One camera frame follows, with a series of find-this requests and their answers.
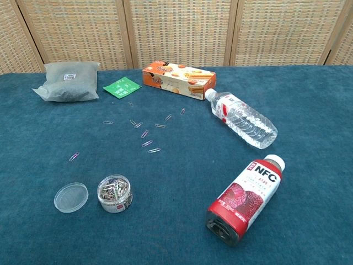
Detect orange biscuit box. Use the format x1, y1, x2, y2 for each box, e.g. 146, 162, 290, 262
142, 61, 217, 101

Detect teal table cloth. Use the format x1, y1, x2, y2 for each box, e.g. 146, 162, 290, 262
0, 65, 353, 265

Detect clear water bottle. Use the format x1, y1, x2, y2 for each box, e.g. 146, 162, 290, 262
204, 88, 279, 150

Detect green sachet packet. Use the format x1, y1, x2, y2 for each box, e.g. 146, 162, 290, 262
102, 77, 142, 99

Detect clear round container of screws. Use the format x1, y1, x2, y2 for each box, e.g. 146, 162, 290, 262
97, 174, 133, 214

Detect red NFC juice bottle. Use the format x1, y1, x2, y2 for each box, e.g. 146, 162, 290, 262
206, 154, 286, 247

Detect woven wooden folding screen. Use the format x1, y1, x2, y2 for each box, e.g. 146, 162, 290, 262
0, 0, 353, 75

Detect grey translucent filled bag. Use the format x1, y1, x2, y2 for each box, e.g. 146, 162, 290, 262
31, 61, 100, 103

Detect clear plastic jar lid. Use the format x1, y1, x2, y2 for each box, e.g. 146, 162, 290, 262
54, 182, 89, 214

